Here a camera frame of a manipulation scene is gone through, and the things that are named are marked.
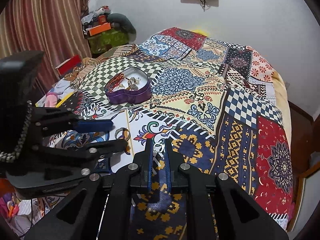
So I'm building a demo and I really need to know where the gold bangle ring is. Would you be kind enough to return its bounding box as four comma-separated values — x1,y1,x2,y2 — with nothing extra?
114,127,131,155

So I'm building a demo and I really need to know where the red gold cord bracelet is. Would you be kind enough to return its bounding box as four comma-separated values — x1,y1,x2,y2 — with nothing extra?
106,72,126,93

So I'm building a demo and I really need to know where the silver ornate ring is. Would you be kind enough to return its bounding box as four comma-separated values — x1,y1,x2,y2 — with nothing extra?
126,77,141,91

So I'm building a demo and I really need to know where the pink cloth item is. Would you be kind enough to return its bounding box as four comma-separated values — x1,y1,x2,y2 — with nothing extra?
44,92,58,108

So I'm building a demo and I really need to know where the red white box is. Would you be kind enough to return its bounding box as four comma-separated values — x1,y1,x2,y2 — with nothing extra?
55,55,82,77

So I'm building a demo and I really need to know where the striped brown orange blanket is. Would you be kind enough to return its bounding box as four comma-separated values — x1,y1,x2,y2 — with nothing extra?
62,44,137,81

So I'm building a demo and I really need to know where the striped red brown curtain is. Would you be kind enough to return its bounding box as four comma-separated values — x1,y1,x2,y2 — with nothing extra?
1,0,91,92

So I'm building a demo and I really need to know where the purple heart-shaped tin box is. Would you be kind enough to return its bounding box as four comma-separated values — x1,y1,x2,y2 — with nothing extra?
104,67,152,105

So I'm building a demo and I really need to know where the colourful patchwork bedspread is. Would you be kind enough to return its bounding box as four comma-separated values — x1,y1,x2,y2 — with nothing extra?
47,27,295,240

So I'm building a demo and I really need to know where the green patterned covered stand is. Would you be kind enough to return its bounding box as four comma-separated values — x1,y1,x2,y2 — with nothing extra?
88,29,129,54

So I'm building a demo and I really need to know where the orange box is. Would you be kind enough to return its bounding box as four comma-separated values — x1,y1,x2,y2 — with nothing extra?
87,23,111,36

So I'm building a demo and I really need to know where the dark grey plush pillow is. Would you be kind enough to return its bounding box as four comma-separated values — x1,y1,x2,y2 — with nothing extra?
107,13,137,42

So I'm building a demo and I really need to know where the yellow plush toy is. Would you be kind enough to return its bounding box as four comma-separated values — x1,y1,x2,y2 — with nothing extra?
191,29,209,36

